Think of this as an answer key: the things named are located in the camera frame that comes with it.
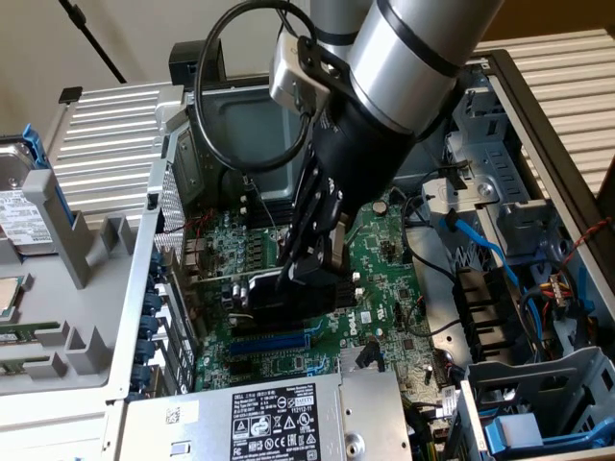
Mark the black tripod leg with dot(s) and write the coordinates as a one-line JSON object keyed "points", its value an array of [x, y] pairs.
{"points": [[90, 36]]}

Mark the graphics card with black fan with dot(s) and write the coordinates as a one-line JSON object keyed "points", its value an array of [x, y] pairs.
{"points": [[262, 300]]}

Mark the open PC case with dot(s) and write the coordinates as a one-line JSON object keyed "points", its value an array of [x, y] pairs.
{"points": [[259, 139]]}

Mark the CPU socket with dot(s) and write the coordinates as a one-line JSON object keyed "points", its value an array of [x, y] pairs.
{"points": [[281, 240]]}

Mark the long black expansion slot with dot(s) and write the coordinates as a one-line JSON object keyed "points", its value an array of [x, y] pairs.
{"points": [[288, 332]]}

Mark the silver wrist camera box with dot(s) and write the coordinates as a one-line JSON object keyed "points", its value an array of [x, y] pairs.
{"points": [[288, 72]]}

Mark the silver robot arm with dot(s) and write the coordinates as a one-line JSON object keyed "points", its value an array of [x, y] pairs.
{"points": [[408, 62]]}

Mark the coin cell battery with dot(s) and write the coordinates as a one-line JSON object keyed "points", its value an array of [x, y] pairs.
{"points": [[380, 206]]}

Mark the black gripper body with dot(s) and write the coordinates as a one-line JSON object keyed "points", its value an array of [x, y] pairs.
{"points": [[365, 153]]}

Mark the thin metal locking lever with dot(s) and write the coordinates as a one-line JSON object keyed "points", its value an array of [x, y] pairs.
{"points": [[261, 202]]}

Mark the short black expansion slot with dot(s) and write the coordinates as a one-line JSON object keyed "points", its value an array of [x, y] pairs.
{"points": [[240, 368]]}

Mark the green RAM stick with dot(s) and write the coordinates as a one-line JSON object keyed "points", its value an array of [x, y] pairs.
{"points": [[29, 330], [19, 367]]}

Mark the long blue expansion slot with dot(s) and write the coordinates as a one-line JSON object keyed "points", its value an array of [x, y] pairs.
{"points": [[269, 345]]}

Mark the black box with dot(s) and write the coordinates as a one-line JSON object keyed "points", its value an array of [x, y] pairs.
{"points": [[185, 57]]}

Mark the grey metal disk bay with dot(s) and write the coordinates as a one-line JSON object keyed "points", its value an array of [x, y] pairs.
{"points": [[528, 384]]}

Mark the hard disk in blue caddy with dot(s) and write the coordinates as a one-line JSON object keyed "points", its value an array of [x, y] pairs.
{"points": [[19, 211]]}

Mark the blue slot latch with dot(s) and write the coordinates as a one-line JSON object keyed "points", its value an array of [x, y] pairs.
{"points": [[142, 377], [153, 300], [145, 353], [157, 264], [150, 325]]}

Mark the CPU chip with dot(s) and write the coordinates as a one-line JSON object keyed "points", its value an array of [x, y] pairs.
{"points": [[9, 298]]}

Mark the black plastic drive rails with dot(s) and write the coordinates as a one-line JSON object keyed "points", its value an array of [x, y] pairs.
{"points": [[480, 298]]}

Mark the blue plastic disk tray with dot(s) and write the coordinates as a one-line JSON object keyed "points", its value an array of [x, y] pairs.
{"points": [[509, 432]]}

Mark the green motherboard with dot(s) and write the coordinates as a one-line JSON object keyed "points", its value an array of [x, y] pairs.
{"points": [[384, 269]]}

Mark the silver heat sink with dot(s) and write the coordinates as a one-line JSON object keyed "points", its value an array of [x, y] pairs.
{"points": [[348, 357]]}

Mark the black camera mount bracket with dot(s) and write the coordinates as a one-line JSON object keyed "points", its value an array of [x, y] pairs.
{"points": [[307, 55]]}

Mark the grey parts rack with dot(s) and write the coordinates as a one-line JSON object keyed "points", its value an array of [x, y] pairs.
{"points": [[57, 307]]}

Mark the grey power supply unit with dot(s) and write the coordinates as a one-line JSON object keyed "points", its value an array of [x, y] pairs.
{"points": [[202, 432]]}

